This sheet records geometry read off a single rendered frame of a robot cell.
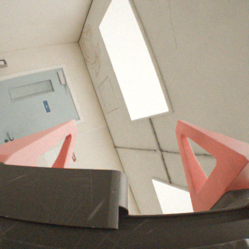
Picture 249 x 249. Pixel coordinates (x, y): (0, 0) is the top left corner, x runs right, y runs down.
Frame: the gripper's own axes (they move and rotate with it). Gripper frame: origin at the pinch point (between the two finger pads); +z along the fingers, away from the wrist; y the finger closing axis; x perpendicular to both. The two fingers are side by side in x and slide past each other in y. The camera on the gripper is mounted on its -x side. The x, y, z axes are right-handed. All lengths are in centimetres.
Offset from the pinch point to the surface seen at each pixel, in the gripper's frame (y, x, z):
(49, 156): 115, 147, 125
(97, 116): 50, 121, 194
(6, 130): 167, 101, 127
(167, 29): -29, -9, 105
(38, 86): 133, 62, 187
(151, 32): -20, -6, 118
